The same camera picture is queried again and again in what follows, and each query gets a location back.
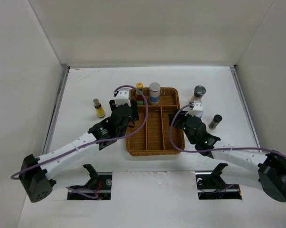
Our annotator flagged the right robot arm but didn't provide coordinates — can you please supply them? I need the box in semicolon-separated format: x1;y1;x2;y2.
168;110;286;202

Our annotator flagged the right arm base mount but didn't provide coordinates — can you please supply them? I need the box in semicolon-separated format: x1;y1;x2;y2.
195;163;242;200

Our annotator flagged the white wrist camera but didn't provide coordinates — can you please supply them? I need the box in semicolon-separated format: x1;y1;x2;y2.
113;88;131;107
187;101;203;116

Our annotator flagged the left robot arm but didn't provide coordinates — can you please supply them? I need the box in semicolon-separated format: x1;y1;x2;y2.
18;100;139;203

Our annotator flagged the green sauce bottle yellow cap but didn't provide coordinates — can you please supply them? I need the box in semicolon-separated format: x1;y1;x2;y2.
135;82;145;105

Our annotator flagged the left aluminium table rail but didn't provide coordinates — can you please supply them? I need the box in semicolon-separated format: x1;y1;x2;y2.
41;64;70;155

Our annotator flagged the small dark pepper shaker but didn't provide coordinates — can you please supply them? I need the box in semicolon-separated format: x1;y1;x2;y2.
208;114;222;130

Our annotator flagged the purple cable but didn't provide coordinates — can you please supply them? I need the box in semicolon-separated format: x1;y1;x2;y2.
169;104;286;164
9;85;149;200

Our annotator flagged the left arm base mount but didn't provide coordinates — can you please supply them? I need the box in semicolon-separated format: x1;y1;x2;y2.
67;164;113;200

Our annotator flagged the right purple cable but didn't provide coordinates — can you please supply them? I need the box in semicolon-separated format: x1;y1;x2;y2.
169;104;286;164

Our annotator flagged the silver lid blue label jar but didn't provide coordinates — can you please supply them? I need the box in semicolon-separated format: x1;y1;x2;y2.
149;82;161;105

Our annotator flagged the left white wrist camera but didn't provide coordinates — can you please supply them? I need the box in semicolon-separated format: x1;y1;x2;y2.
113;88;131;107

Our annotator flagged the aluminium table rail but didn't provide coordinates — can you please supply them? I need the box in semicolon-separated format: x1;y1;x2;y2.
41;64;70;155
230;65;260;147

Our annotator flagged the right aluminium table rail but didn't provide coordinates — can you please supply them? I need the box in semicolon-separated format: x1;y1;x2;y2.
230;65;260;147

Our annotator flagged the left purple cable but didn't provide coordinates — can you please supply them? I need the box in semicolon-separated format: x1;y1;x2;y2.
9;85;149;200

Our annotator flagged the spice jar white label lid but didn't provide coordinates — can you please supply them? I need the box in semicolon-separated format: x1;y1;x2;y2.
196;111;203;118

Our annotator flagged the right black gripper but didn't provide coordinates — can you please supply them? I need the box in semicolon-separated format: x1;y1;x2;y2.
168;109;197;145

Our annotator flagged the small yellow bottle cork cap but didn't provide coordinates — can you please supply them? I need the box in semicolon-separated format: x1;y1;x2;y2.
93;98;105;118

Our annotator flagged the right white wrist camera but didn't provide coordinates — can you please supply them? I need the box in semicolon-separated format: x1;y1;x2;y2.
187;101;203;116

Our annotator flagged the wicker divided tray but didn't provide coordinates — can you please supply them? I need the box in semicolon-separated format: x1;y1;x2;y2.
126;87;185;156

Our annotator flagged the grinder jar grey lid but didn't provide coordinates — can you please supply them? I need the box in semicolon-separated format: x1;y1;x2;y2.
189;85;206;103

